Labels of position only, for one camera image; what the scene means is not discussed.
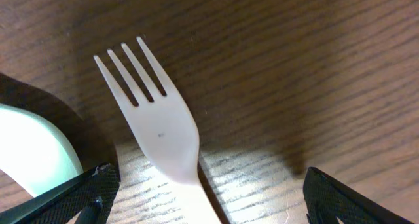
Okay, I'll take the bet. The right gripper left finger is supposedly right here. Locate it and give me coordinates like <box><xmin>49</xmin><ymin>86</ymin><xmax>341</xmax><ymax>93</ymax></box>
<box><xmin>1</xmin><ymin>163</ymin><xmax>119</xmax><ymax>223</ymax></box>

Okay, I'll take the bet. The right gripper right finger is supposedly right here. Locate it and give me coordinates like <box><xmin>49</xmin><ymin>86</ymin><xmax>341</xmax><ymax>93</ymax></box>
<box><xmin>303</xmin><ymin>167</ymin><xmax>412</xmax><ymax>224</ymax></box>

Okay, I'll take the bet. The mint green plastic spoon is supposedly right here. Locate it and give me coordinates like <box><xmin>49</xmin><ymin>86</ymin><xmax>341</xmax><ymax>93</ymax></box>
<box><xmin>1</xmin><ymin>103</ymin><xmax>83</xmax><ymax>197</ymax></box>

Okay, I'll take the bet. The pale pink plastic fork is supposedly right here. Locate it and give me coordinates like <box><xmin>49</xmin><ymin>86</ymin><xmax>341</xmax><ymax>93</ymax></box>
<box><xmin>94</xmin><ymin>37</ymin><xmax>221</xmax><ymax>223</ymax></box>

